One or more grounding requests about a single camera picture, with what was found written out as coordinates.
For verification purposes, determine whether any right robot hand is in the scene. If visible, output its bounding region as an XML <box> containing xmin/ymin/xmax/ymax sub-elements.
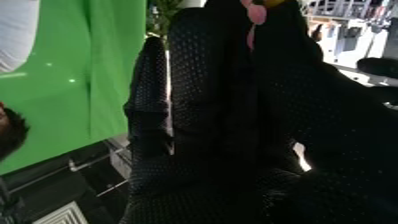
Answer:
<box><xmin>119</xmin><ymin>0</ymin><xmax>398</xmax><ymax>224</ymax></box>

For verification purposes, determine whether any person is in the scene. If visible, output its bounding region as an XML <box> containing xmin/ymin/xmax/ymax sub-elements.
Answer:
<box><xmin>0</xmin><ymin>0</ymin><xmax>41</xmax><ymax>162</ymax></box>

